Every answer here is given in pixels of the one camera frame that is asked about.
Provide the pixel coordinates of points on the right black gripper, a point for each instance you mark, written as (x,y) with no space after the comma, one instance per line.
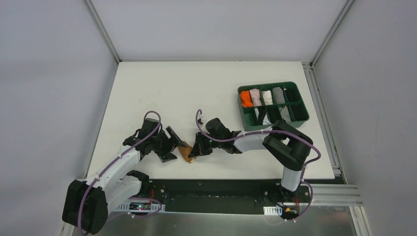
(202,144)

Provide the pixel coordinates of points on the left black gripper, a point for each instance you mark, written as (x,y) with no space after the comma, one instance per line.
(166,147)

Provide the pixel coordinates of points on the brown underwear beige waistband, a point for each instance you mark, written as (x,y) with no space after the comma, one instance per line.
(185,149)

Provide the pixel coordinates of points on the green divided plastic tray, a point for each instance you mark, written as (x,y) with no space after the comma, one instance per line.
(294,102)

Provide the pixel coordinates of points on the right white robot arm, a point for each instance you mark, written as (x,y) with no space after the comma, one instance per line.
(285,143)

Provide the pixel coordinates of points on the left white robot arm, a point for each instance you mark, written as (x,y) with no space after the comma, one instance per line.
(89,201)

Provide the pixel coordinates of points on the orange rolled underwear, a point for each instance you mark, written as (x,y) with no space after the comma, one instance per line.
(245,99)

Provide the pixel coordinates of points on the black white rolled underwear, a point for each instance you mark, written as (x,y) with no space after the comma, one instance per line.
(262,116)

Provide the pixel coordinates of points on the pink rolled underwear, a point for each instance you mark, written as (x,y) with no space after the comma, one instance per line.
(256,97)

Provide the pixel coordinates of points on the grey striped rolled underwear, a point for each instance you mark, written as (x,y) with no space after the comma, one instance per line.
(279,95)

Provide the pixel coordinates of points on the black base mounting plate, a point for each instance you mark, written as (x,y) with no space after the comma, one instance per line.
(241,196)

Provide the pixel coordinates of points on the left white cable duct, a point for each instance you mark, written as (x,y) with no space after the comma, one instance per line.
(139,207)

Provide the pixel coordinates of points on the white cable duct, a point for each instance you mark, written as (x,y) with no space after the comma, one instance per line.
(272,210)
(139,207)

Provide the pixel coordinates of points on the right white cable duct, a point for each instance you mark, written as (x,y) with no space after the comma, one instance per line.
(272,210)

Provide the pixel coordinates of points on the right aluminium rail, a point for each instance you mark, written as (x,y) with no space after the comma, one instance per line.
(343,195)

